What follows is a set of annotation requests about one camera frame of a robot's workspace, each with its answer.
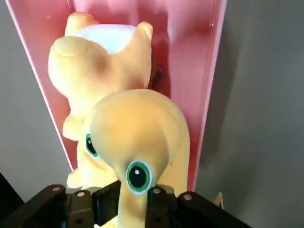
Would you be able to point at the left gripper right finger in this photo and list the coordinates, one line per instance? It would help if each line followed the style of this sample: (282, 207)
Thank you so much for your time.
(190, 213)

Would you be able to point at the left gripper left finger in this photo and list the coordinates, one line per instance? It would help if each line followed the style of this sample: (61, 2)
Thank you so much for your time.
(59, 209)

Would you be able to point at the yellow fox plush doll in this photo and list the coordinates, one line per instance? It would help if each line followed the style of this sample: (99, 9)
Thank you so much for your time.
(107, 71)
(137, 130)

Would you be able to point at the pink plastic box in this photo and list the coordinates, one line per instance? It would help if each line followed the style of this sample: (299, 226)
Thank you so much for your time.
(190, 71)

